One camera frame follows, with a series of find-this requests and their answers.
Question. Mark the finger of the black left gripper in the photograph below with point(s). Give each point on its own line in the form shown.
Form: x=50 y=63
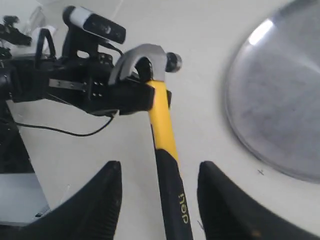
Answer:
x=169 y=98

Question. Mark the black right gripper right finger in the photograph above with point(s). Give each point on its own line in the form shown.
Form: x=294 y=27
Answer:
x=228 y=213

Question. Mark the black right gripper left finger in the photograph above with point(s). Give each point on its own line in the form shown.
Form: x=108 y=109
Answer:
x=90 y=214

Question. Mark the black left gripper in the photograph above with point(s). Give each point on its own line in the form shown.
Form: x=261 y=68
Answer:
x=79 y=78

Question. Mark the yellow black claw hammer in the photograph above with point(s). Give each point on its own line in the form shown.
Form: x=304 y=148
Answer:
x=173 y=198

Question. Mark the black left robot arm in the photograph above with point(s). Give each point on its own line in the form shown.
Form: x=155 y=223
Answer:
x=174 y=62

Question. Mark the round steel plate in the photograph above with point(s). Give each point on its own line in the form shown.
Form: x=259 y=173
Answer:
x=271 y=91

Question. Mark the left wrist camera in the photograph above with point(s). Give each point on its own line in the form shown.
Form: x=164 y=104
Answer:
x=94 y=23

